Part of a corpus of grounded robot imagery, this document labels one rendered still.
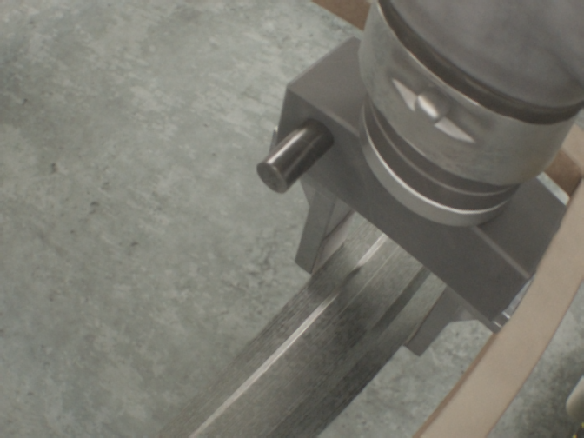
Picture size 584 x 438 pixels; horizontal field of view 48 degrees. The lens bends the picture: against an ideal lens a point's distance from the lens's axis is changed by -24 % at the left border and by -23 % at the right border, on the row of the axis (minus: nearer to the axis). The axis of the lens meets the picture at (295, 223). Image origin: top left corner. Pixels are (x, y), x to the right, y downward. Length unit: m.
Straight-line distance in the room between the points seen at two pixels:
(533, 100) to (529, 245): 0.10
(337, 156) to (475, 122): 0.11
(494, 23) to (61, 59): 1.04
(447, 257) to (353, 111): 0.07
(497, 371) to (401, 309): 0.24
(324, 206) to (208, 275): 0.59
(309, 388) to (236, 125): 0.71
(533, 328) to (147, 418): 0.47
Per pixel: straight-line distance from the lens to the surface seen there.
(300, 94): 0.32
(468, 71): 0.22
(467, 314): 0.39
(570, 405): 0.96
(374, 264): 0.43
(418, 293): 0.45
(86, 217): 1.01
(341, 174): 0.34
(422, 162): 0.28
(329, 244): 0.43
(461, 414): 0.64
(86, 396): 0.92
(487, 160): 0.25
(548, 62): 0.21
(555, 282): 0.72
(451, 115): 0.24
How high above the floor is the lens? 0.88
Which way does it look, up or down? 61 degrees down
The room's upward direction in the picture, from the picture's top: 15 degrees clockwise
